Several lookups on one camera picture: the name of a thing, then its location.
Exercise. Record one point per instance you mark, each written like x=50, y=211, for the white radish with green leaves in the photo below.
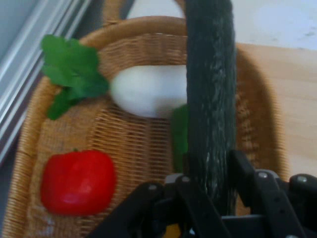
x=146, y=91

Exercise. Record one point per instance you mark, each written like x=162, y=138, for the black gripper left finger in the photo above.
x=188, y=205

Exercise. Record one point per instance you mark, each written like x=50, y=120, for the woven wicker basket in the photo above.
x=128, y=143

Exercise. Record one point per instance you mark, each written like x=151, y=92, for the dark green cucumber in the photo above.
x=211, y=99

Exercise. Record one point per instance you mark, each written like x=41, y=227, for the red toy tomato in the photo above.
x=78, y=182

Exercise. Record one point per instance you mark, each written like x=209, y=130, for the brown toy potato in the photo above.
x=171, y=231

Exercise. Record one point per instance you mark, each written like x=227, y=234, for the green toy bell pepper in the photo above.
x=180, y=134

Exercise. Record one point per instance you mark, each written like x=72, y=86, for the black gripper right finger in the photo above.
x=270, y=198

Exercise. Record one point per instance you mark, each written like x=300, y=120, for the wooden cutting board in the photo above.
x=292, y=111

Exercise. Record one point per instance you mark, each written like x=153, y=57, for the aluminium wall rail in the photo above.
x=27, y=57

